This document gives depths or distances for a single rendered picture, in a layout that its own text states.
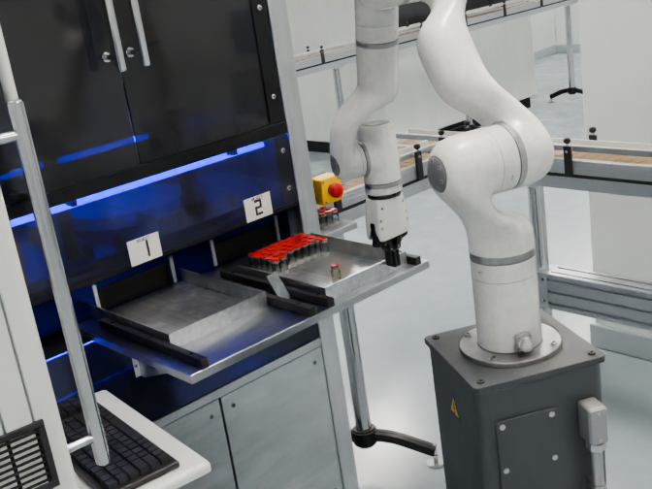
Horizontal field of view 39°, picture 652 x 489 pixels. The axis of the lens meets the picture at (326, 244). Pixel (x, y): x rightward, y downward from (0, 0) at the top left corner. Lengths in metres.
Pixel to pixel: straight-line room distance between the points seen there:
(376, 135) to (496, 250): 0.49
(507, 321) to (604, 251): 1.90
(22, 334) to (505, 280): 0.82
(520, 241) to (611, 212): 1.87
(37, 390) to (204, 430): 0.97
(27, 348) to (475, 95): 0.87
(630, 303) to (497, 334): 1.18
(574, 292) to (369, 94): 1.22
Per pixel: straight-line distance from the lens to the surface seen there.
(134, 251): 2.18
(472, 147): 1.61
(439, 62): 1.70
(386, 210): 2.08
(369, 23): 1.94
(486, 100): 1.70
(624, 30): 3.35
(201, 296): 2.22
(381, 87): 1.98
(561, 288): 2.99
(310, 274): 2.24
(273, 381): 2.51
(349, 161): 2.01
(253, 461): 2.54
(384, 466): 3.11
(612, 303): 2.90
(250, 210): 2.35
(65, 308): 1.48
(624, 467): 3.04
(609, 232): 3.56
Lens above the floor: 1.63
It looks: 18 degrees down
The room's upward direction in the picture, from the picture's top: 9 degrees counter-clockwise
